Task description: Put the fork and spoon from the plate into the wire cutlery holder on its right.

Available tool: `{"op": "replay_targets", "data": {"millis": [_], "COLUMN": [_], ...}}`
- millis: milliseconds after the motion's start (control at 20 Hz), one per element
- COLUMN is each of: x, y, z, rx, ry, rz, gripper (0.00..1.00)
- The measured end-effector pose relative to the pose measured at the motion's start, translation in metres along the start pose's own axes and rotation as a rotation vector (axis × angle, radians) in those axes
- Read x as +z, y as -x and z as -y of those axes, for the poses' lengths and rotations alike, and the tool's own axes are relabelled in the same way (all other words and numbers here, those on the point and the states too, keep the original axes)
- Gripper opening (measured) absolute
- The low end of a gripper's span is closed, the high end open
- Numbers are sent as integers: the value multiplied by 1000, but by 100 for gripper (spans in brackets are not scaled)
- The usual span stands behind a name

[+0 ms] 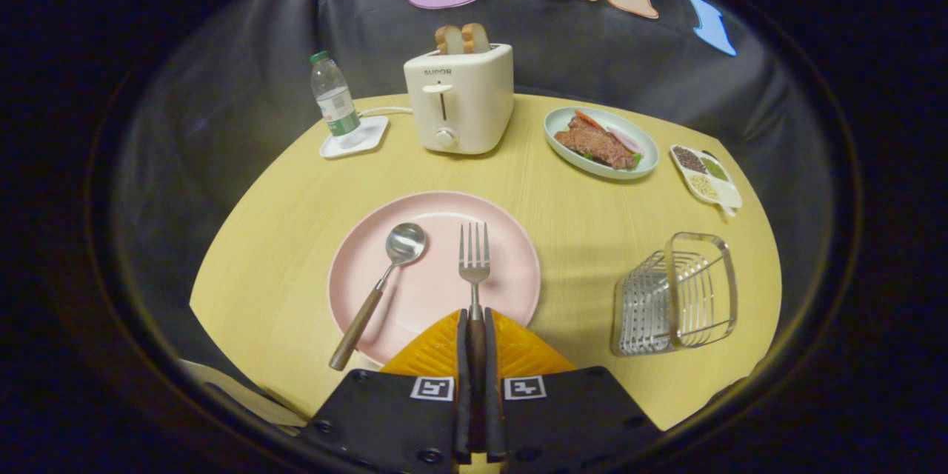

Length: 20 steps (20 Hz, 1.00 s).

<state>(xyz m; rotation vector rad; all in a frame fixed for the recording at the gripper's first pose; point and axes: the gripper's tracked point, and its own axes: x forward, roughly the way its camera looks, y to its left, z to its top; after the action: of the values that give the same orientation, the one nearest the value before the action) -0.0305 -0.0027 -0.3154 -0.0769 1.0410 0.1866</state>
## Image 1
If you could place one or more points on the white divided seasoning dish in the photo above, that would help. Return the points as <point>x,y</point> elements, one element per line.
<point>729,196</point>

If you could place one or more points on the brown steak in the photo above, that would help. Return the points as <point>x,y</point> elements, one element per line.
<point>592,142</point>

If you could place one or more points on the cream white toaster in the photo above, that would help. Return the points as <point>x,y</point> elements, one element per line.
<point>474,104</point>

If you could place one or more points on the clear plastic water bottle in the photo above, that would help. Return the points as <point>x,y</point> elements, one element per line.
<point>335,100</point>

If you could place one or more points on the pink round plate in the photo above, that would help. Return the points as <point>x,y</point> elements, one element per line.
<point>433,289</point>

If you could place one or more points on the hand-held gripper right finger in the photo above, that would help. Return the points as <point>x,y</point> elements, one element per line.
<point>493,400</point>

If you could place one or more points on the toasted bread slice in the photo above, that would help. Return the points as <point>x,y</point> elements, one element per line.
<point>449,39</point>
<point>475,38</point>

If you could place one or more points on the pale green food plate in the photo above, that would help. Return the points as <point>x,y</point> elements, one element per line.
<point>557,126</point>

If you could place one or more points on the pink onion slice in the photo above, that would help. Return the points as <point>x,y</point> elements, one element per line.
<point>628,141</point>

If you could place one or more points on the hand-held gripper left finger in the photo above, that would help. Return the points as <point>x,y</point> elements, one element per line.
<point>463,400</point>

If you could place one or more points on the red tomato slice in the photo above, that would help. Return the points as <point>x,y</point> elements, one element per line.
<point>589,119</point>

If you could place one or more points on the white square coaster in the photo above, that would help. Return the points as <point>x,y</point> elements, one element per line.
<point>370,137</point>

